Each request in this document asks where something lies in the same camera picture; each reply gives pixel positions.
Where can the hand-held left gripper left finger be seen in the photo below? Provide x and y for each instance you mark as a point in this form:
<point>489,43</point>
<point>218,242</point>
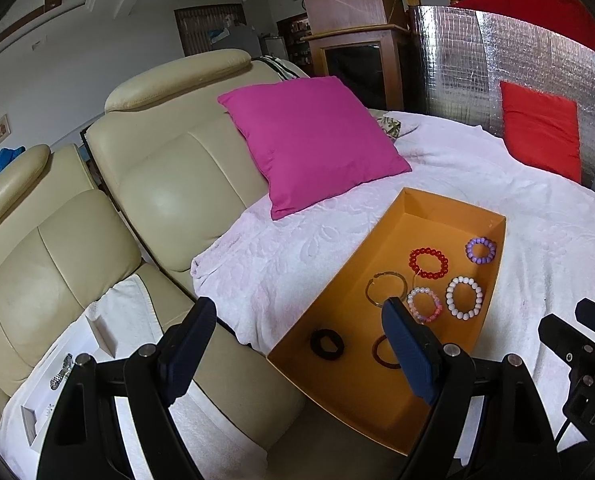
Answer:
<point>192,355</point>

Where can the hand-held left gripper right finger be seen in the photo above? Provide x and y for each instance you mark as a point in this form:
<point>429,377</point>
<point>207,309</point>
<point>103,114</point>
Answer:
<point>407,355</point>

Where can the orange cardboard box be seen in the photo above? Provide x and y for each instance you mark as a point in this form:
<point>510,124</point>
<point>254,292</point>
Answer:
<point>327,360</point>

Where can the black hair scrunchie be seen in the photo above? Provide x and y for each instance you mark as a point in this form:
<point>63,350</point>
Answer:
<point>317,347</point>

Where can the dark red bangle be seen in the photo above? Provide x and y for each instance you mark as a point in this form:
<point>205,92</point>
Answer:
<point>376,352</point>

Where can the thin metal bangle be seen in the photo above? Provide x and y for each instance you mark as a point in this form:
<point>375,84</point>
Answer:
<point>377,276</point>

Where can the white towel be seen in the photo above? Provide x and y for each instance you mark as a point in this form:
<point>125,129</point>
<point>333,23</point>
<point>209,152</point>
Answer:
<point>122,305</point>

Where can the white gift box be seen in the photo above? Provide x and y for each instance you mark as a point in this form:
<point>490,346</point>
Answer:
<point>77,340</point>

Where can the silver wrist watch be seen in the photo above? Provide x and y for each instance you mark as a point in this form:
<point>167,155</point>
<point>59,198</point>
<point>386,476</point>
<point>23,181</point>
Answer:
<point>59,375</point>

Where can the beige leather sofa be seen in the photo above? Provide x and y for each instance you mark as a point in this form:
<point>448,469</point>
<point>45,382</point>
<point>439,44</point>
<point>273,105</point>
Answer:
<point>167,170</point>

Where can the red cushion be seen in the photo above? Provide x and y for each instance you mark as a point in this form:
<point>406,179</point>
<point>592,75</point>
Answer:
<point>537,130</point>

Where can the pink cushion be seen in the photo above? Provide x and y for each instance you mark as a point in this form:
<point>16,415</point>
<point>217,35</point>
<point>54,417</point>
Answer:
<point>312,150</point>

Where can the leaf patterned cushion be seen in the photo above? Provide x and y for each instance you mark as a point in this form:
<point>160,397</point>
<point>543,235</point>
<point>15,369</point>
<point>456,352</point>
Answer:
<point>388,127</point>

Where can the silver foil panel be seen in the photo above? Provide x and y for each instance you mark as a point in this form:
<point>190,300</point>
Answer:
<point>452,60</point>

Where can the striped cloth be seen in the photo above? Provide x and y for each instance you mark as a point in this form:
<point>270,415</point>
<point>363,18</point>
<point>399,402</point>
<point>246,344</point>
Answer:
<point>272,62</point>

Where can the white fridge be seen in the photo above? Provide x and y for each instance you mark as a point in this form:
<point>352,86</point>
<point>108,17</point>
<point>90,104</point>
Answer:
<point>275,47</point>

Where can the red bean bag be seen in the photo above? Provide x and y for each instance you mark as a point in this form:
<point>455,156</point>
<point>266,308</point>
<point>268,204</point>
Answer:
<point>527,5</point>

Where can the brown wooden door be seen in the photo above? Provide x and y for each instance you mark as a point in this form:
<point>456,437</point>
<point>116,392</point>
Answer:
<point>197,30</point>

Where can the shelf with bottles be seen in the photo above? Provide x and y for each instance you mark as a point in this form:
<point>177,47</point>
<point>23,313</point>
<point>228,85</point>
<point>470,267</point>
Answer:
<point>297,40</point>

